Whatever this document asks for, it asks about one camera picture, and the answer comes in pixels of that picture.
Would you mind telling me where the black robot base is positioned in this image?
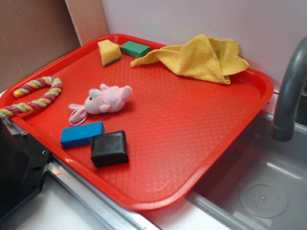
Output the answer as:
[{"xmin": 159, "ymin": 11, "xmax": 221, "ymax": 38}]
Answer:
[{"xmin": 0, "ymin": 121, "xmax": 51, "ymax": 221}]

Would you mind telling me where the red plastic tray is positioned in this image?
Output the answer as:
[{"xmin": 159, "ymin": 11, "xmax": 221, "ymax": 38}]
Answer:
[{"xmin": 0, "ymin": 39, "xmax": 273, "ymax": 211}]

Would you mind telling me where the green rectangular block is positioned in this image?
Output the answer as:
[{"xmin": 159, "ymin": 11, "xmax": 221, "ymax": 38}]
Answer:
[{"xmin": 120, "ymin": 41, "xmax": 151, "ymax": 58}]

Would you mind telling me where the blue rectangular block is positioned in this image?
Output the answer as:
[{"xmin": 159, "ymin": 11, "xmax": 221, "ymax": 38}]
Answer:
[{"xmin": 60, "ymin": 122, "xmax": 105, "ymax": 148}]

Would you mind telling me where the grey plastic sink basin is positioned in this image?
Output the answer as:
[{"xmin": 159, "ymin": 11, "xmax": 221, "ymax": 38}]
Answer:
[{"xmin": 187, "ymin": 90, "xmax": 307, "ymax": 230}]

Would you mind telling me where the yellow sponge with green base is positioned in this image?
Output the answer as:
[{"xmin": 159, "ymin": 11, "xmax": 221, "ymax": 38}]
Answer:
[{"xmin": 97, "ymin": 39, "xmax": 121, "ymax": 67}]

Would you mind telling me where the multicolored twisted rope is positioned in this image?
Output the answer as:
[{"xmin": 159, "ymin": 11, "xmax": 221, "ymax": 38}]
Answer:
[{"xmin": 0, "ymin": 76, "xmax": 63, "ymax": 119}]

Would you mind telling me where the brown cardboard panel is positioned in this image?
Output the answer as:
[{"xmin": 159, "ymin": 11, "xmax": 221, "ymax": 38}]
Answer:
[{"xmin": 0, "ymin": 0, "xmax": 109, "ymax": 92}]

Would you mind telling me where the yellow cloth rag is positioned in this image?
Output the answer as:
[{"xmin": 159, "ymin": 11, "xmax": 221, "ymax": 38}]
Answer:
[{"xmin": 130, "ymin": 34, "xmax": 249, "ymax": 84}]

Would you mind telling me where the grey sink faucet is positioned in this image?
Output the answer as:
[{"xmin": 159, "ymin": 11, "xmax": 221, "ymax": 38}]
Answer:
[{"xmin": 271, "ymin": 37, "xmax": 307, "ymax": 142}]

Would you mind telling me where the pink plush mouse toy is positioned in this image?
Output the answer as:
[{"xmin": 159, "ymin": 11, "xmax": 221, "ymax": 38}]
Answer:
[{"xmin": 69, "ymin": 84, "xmax": 133, "ymax": 126}]

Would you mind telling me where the black rectangular block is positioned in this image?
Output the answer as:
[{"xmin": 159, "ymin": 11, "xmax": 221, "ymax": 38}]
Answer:
[{"xmin": 91, "ymin": 130, "xmax": 129, "ymax": 167}]

